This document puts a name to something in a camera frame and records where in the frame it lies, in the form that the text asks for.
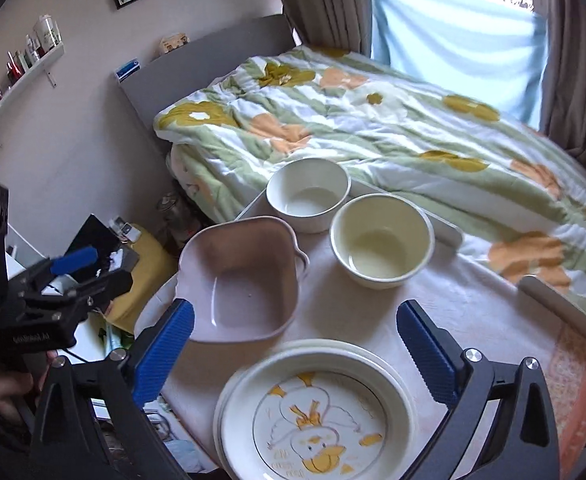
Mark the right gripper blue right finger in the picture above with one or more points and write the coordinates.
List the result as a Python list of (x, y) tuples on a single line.
[(436, 355)]

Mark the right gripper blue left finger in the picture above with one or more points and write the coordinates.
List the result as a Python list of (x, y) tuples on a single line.
[(157, 348)]

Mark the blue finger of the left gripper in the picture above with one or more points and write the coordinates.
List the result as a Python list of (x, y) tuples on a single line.
[(103, 289), (74, 261)]

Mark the duck pattern plate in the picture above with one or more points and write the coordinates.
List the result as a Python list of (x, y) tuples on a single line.
[(318, 419)]

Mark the cream ceramic bowl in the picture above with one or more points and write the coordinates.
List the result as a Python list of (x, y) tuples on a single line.
[(381, 240)]

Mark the white ceramic bowl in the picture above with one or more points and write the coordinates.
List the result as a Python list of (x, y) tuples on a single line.
[(307, 193)]

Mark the person's left hand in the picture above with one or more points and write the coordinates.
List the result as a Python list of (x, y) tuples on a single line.
[(15, 385)]

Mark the yellow cushion stool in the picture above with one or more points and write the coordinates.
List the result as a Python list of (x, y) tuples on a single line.
[(154, 267)]

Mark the glass jar by bed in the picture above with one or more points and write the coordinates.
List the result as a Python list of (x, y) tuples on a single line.
[(176, 216)]

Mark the floral green white duvet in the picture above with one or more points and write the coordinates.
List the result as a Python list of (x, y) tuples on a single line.
[(519, 200)]

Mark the grey bed headboard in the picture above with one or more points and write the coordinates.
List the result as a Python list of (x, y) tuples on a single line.
[(174, 75)]

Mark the blue white box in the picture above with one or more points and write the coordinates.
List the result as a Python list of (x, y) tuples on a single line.
[(127, 69)]

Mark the white jar on shelf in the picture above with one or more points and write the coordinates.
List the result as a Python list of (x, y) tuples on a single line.
[(48, 33)]

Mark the light blue window cloth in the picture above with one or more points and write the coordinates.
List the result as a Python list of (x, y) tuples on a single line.
[(481, 49)]

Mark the white wall shelf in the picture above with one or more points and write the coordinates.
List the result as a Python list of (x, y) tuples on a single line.
[(41, 67)]

